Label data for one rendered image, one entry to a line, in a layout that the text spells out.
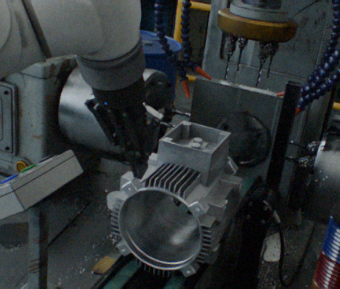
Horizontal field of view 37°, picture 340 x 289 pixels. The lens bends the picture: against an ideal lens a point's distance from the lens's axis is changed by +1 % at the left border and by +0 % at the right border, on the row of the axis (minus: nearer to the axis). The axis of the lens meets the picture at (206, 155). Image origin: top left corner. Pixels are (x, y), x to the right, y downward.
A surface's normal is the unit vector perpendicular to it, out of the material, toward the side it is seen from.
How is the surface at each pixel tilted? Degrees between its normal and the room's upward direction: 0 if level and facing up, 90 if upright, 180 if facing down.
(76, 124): 92
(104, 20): 112
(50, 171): 54
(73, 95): 65
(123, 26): 107
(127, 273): 0
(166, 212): 36
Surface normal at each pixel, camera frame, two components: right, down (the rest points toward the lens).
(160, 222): 0.66, -0.58
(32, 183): 0.84, -0.31
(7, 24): 0.79, 0.04
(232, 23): -0.65, 0.22
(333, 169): -0.26, -0.07
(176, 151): -0.33, 0.34
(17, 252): 0.14, -0.90
